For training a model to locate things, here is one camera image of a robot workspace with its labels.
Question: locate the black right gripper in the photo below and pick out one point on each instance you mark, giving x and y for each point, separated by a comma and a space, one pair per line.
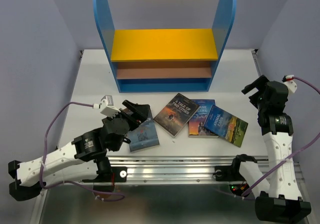
260, 83

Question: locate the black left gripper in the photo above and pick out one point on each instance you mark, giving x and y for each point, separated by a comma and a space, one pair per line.
141, 111

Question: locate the Nineteen Eighty-Four book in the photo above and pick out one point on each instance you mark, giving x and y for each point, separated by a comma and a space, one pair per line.
145, 136

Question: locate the A Tale of Two Cities book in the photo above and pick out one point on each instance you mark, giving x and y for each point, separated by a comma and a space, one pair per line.
176, 114

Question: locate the Animal Farm book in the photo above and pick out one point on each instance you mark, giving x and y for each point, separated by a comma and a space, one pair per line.
226, 125

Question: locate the Jane Eyre book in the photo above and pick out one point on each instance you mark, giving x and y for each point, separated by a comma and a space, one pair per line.
196, 128

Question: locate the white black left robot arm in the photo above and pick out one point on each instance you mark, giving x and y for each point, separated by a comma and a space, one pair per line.
82, 159

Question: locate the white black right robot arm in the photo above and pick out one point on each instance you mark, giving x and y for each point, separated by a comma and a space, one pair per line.
277, 195

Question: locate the blue yellow wooden bookshelf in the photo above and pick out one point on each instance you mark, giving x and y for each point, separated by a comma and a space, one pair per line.
164, 60

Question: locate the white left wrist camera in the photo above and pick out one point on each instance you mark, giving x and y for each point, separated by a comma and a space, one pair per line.
107, 107

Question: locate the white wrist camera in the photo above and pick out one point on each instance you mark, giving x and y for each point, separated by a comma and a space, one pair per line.
107, 107
288, 80

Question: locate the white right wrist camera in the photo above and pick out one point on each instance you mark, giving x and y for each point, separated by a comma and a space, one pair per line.
288, 80

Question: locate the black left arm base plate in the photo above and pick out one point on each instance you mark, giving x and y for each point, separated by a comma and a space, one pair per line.
115, 174

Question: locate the aluminium mounting rail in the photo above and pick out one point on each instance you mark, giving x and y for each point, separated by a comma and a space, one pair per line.
157, 170

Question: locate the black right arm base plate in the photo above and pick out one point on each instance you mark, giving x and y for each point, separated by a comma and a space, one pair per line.
225, 173

